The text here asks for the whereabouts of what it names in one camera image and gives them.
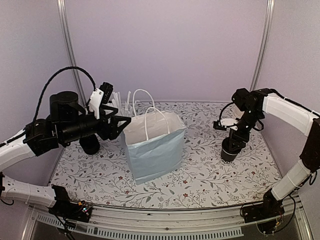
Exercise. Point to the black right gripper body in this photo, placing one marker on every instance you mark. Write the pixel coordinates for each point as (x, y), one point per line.
(245, 135)

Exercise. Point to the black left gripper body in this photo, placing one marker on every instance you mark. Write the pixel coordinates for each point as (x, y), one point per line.
(103, 131)

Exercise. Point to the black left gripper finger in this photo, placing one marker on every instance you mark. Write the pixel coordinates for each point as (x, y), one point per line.
(117, 125)
(108, 111)

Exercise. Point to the light blue paper bag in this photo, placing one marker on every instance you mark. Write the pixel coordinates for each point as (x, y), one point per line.
(153, 143)

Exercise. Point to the black and white paper cup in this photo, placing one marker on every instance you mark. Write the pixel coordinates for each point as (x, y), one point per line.
(227, 158)

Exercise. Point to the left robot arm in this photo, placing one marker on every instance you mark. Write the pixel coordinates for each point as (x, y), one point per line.
(67, 122)

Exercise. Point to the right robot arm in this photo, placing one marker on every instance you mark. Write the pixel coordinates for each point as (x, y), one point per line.
(292, 122)

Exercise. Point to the stack of paper cups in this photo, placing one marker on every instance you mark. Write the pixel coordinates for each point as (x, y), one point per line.
(237, 113)

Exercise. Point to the stack of black lids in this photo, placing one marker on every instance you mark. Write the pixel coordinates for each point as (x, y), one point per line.
(90, 144)

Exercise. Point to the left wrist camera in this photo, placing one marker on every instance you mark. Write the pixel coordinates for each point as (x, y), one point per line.
(100, 96)

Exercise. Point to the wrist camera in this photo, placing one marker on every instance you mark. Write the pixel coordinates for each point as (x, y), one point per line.
(100, 96)
(225, 123)

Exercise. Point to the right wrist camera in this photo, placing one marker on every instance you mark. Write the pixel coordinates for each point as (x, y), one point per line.
(225, 123)

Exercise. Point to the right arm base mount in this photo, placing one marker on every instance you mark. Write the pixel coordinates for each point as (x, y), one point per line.
(255, 212)

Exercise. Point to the aluminium table front rail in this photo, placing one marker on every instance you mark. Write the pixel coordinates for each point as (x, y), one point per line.
(219, 223)

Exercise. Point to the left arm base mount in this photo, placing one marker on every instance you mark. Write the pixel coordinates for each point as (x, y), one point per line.
(80, 211)

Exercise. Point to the aluminium frame post left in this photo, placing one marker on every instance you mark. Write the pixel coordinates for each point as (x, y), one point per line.
(61, 7)

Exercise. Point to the aluminium frame post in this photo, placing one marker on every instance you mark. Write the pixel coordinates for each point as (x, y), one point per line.
(268, 19)
(61, 7)

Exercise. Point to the aluminium frame post right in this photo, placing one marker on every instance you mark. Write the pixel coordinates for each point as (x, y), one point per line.
(268, 19)

